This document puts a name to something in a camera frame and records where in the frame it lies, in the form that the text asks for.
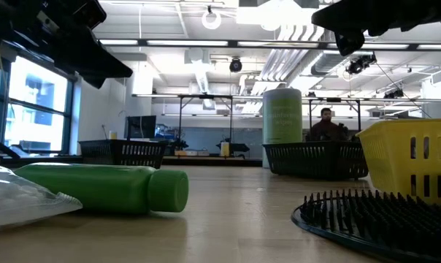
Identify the round ceiling lamp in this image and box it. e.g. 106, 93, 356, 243
201, 9, 223, 31

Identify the large window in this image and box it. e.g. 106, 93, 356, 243
0, 54, 75, 154

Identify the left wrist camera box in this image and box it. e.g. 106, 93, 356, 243
72, 0, 107, 32

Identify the cotton swab bag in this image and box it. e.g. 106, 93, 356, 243
0, 162, 83, 232

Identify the black background monitor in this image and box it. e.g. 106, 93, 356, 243
124, 115, 158, 140

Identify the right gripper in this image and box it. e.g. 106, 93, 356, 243
311, 0, 441, 56

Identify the green travel bottle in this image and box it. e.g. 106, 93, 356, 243
15, 162, 190, 215

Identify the black oval bristle brush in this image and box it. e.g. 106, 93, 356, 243
291, 188, 441, 263

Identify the long ceiling light bar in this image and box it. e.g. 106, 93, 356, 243
98, 38, 441, 51

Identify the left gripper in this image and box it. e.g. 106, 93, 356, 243
23, 7, 134, 89

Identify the black background rig frame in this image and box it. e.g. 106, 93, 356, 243
307, 96, 362, 127
176, 94, 234, 147

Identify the black plastic basket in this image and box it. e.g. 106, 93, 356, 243
77, 139, 169, 169
262, 140, 369, 180

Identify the yellow plastic basket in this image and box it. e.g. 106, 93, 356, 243
356, 118, 441, 206

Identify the green disinfecting wipes canister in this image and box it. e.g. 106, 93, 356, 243
262, 87, 304, 145

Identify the person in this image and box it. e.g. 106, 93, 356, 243
307, 107, 351, 142

